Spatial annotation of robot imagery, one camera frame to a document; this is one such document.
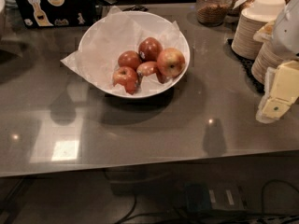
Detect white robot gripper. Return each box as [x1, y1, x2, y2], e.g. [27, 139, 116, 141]
[256, 0, 299, 124]

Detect yellow-red apple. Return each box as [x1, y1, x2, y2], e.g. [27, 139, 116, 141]
[157, 48, 186, 77]

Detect red apple centre front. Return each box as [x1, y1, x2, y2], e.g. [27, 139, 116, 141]
[136, 61, 167, 84]

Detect dark red apple top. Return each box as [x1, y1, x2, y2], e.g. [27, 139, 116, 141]
[138, 37, 163, 62]

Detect white ceramic bowl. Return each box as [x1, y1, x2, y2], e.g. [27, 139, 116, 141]
[77, 10, 191, 99]

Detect red apple at left-middle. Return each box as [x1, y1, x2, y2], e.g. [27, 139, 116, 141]
[118, 50, 142, 70]

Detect red apple front left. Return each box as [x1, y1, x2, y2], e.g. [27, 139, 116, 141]
[112, 66, 138, 95]

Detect dark object behind bowl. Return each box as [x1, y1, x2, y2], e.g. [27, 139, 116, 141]
[122, 5, 149, 12]

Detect right stack of paper bowls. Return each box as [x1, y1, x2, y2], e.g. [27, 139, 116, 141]
[251, 42, 283, 84]

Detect stack of paper bowls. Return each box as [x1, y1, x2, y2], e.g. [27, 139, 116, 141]
[251, 42, 283, 84]
[231, 0, 286, 60]

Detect black tray mat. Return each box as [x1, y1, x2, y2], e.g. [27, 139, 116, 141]
[227, 38, 264, 95]

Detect left stack of paper bowls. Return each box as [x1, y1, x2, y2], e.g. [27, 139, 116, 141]
[231, 0, 286, 60]

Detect glass jar with cereal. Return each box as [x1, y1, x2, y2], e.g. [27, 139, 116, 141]
[195, 0, 233, 26]

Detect black power adapter under table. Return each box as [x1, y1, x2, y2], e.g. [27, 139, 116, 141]
[184, 183, 248, 213]

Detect white paper liner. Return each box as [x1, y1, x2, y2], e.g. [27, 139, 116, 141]
[60, 6, 187, 95]

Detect black cable under table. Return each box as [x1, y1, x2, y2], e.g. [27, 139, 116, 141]
[102, 168, 299, 224]

